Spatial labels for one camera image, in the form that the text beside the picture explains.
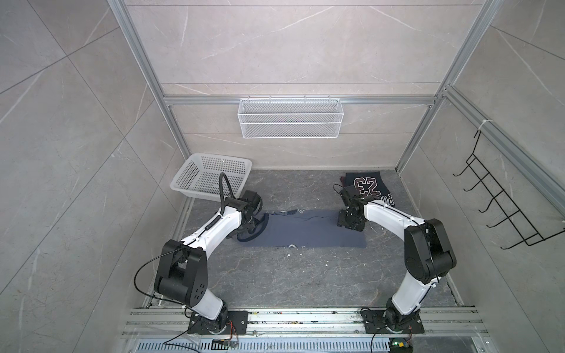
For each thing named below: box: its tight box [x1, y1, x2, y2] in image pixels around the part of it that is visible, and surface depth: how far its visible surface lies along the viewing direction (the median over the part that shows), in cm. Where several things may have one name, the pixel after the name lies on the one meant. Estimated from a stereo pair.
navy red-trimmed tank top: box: [339, 171, 396, 207], surface depth 109 cm
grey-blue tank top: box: [239, 208, 368, 248], surface depth 96 cm
